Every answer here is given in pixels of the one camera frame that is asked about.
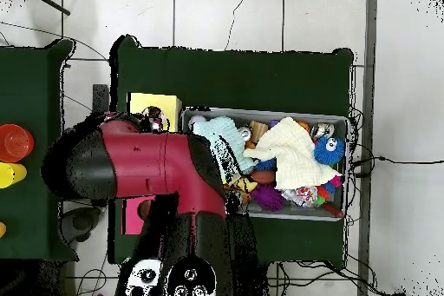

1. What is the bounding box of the colourful polka dot cloth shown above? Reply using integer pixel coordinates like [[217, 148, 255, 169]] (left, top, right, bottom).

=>
[[140, 105, 171, 133]]

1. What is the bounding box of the wooden box with three holes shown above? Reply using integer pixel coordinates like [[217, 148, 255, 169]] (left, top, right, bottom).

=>
[[121, 92, 183, 236]]

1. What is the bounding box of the shallow clear mesh bin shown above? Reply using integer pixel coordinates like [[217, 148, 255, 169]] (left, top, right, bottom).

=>
[[180, 106, 349, 222]]

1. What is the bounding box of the mint waffle cloth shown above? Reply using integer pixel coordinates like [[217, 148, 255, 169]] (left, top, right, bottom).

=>
[[192, 115, 258, 182]]

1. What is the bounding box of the white baseball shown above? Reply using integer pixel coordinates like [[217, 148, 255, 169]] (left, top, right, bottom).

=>
[[187, 114, 206, 129]]

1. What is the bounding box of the plain wooden block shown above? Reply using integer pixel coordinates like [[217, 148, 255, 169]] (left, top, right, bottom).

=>
[[249, 120, 269, 144]]

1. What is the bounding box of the purple spiky toy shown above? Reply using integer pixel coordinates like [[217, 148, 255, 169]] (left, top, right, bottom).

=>
[[250, 183, 286, 212]]

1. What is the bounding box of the dark green table cloth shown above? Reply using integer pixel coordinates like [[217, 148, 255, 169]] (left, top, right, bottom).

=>
[[107, 34, 355, 271]]

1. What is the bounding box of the cream waffle cloth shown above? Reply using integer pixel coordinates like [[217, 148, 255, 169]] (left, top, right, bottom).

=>
[[242, 115, 343, 191]]

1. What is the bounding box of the labelled tin can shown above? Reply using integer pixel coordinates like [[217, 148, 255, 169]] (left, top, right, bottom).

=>
[[310, 122, 336, 141]]

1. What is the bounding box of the blue spiky ball with eyes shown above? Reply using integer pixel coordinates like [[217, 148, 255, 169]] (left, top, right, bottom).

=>
[[312, 135, 345, 166]]

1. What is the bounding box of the black upright stand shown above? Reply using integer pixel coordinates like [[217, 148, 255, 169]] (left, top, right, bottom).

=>
[[91, 83, 110, 114]]

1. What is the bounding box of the grey round base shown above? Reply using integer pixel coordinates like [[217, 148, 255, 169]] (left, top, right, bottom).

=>
[[61, 206, 102, 245]]

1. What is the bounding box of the neighbouring green covered table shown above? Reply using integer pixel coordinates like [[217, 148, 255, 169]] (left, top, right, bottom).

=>
[[0, 38, 81, 264]]

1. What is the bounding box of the red plastic cup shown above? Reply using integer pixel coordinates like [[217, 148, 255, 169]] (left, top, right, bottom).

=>
[[0, 123, 35, 163]]

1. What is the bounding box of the yellow plastic cup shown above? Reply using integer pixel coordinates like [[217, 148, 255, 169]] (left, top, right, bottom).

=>
[[0, 161, 28, 189]]

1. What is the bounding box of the dark tripod leg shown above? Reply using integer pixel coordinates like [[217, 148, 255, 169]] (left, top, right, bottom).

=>
[[13, 0, 72, 16]]

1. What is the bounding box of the red wooden handle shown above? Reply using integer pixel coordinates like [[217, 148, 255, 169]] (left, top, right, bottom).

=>
[[320, 201, 344, 219]]

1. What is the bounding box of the black power cable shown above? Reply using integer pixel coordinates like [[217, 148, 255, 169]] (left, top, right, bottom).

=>
[[349, 155, 444, 177]]

